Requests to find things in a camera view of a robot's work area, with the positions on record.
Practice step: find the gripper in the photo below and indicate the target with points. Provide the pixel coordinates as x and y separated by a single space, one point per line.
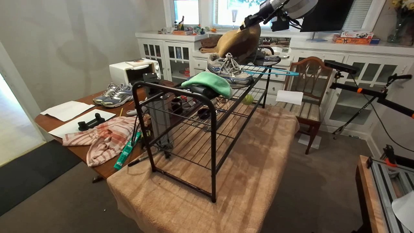
266 8

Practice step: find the straw hat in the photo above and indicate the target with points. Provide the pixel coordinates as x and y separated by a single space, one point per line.
237 42

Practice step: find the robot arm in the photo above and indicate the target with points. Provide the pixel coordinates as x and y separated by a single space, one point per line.
300 6

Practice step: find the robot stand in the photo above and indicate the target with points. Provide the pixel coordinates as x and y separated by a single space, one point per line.
383 197

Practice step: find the window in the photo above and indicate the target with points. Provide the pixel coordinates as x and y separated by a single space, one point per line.
233 9
187 11

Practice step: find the dark grey shoe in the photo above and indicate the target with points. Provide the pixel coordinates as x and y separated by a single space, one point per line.
266 60

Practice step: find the black monitor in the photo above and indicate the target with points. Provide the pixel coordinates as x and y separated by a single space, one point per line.
326 14

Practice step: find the blue clothes hanger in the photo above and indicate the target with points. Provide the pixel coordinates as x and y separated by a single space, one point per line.
275 72

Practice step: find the brown cushion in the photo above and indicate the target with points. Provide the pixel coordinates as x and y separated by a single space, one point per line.
210 42

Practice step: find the grey sneaker with white laces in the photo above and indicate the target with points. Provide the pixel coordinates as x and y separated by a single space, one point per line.
229 72

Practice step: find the row of small ornaments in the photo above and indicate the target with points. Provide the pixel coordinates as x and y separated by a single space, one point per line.
184 29

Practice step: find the wooden chair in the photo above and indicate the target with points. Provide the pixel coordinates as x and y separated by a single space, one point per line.
312 87

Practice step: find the white sheet of paper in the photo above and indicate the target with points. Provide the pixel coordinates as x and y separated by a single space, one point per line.
66 110
289 97
307 140
69 127

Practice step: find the stack of board game boxes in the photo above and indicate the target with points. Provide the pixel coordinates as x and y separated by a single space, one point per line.
354 38

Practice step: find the tennis ball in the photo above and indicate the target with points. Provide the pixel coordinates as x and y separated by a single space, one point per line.
247 99

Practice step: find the green knit cap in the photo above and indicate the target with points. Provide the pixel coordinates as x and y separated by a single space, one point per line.
210 82

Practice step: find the black item under cap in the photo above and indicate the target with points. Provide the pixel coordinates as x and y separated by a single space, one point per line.
203 91

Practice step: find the black bowl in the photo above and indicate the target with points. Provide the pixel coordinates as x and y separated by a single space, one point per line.
204 113

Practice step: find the white sideboard cabinet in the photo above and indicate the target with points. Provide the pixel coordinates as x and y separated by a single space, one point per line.
352 97

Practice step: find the black cup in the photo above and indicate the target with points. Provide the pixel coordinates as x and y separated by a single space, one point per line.
176 105

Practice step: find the vase with flowers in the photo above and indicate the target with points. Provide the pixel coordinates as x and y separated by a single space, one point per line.
399 29

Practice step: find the grey tower heater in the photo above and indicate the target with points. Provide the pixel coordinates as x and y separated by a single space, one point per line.
160 123

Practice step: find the white toaster oven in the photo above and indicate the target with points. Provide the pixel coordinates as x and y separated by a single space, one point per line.
119 72

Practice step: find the beige towel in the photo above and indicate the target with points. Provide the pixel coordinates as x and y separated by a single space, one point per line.
252 181

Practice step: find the grey and blue sneaker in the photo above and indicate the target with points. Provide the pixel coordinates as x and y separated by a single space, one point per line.
105 94
118 98

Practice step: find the yellow pencil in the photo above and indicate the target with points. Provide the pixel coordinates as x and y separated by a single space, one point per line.
121 112

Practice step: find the orange and black clamp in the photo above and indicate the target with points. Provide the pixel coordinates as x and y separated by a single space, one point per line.
390 157

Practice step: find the black marker pen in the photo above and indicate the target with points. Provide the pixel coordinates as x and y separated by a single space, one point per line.
139 160

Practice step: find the green toothpaste tube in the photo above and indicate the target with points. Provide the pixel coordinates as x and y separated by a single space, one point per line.
126 152

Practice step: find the pink striped cloth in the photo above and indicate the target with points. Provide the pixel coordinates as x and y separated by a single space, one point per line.
106 139

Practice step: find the black floor mat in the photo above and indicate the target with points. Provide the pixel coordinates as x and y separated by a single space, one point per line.
29 176

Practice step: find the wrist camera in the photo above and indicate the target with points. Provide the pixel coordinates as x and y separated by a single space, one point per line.
280 24

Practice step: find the camera on tripod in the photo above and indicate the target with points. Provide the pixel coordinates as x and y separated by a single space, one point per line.
372 92

